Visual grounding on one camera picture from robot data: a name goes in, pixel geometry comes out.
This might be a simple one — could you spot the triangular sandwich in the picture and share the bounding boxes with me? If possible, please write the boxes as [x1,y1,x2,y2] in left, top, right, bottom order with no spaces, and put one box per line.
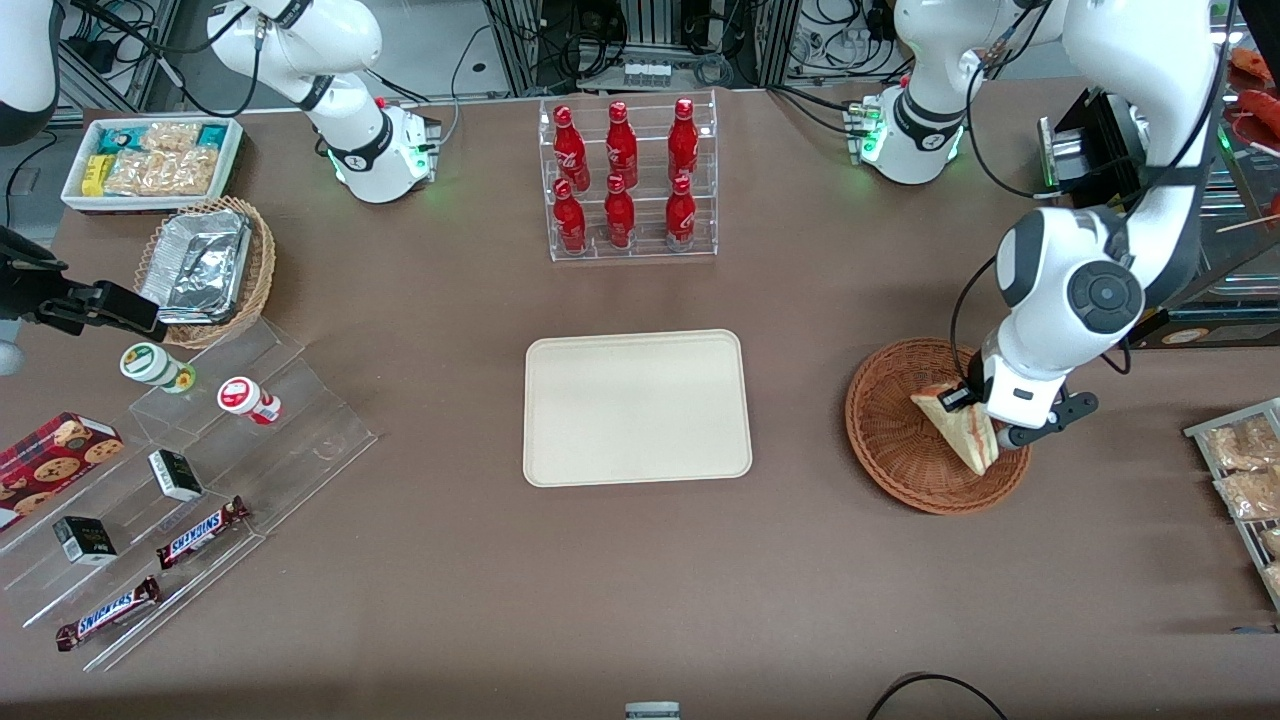
[909,383,1001,477]

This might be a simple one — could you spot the round brown wicker basket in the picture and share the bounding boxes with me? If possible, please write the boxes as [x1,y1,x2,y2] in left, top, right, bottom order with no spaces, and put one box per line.
[845,338,1033,516]

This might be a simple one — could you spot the tan oval wicker basket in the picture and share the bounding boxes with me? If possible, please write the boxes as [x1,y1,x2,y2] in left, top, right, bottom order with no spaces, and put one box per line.
[134,195,277,350]

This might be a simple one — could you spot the cream rectangular plastic tray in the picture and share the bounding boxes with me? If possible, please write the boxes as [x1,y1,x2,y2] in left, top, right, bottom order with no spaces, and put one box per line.
[523,329,754,489]

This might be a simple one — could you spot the green lid yogurt cup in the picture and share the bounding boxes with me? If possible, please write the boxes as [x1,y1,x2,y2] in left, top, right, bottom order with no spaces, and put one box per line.
[119,342,198,395]

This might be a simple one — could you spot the aluminium foil container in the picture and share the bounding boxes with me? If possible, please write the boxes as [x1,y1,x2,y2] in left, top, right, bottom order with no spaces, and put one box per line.
[139,208,252,327]

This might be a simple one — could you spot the white rectangular snack bin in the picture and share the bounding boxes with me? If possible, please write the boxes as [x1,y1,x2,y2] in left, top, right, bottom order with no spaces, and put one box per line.
[60,116,245,216]

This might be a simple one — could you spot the red cookie box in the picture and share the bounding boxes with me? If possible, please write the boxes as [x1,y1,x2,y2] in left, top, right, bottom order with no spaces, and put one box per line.
[0,411,125,533]

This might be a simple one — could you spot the red lid yogurt cup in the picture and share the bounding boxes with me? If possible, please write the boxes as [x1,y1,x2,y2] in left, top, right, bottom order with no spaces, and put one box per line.
[216,376,284,427]

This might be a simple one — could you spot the large clear bag of crackers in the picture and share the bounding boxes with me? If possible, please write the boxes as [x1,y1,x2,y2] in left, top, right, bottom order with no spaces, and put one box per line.
[104,148,219,197]

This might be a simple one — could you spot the grey metal display rack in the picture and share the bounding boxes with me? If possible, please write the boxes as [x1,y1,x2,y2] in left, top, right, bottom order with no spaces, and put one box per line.
[1183,397,1280,613]

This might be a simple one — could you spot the small black carton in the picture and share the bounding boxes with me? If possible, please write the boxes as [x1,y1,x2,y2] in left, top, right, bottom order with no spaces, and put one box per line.
[51,515,119,567]
[147,449,205,503]

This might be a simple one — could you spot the small clear bag of crackers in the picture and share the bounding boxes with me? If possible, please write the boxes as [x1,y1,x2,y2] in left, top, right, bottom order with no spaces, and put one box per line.
[139,121,202,154]

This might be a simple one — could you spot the clear acrylic stepped stand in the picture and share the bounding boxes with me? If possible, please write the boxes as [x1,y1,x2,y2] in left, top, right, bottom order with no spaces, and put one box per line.
[0,317,379,674]

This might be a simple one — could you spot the Snickers chocolate bar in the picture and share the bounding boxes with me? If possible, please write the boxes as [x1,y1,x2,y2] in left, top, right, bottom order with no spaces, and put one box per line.
[155,495,252,572]
[54,576,162,653]

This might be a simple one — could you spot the black food warmer machine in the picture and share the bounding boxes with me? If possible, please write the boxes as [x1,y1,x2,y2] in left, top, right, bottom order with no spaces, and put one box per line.
[1038,15,1280,351]

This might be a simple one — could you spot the silver metal block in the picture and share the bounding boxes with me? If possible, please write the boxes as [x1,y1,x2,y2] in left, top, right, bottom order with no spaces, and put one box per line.
[1037,114,1091,198]

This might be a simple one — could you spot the red cola bottle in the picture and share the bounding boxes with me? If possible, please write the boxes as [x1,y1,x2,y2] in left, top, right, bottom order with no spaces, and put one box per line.
[664,175,698,252]
[605,100,639,191]
[552,178,589,255]
[603,174,637,250]
[553,105,591,193]
[667,97,700,188]

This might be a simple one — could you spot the clear acrylic bottle rack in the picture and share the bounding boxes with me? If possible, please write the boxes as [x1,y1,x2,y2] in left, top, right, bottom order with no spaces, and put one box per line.
[538,89,719,264]

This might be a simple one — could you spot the red sausage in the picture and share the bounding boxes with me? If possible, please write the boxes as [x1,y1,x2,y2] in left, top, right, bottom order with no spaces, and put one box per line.
[1224,88,1280,129]

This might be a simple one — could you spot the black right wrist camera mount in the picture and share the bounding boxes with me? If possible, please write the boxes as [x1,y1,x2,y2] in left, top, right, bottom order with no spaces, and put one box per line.
[0,227,67,324]

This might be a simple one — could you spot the black cable loop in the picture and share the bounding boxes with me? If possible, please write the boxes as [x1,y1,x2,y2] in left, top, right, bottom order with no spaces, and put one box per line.
[864,672,1012,720]

